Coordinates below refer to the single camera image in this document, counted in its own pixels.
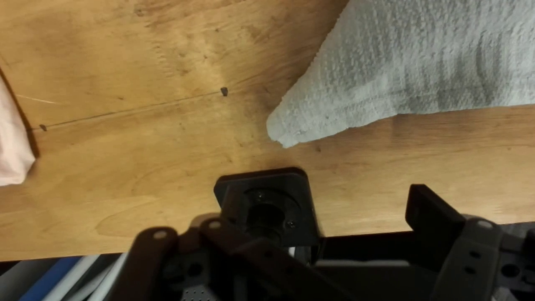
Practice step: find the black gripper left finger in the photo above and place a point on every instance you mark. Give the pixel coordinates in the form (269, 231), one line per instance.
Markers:
(274, 205)

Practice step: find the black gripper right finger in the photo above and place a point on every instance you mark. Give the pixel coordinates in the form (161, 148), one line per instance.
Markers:
(433, 221)

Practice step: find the white square cloth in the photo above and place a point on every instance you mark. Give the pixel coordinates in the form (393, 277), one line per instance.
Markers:
(403, 58)

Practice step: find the pink crumpled cloth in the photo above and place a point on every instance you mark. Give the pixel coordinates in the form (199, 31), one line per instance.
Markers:
(15, 151)

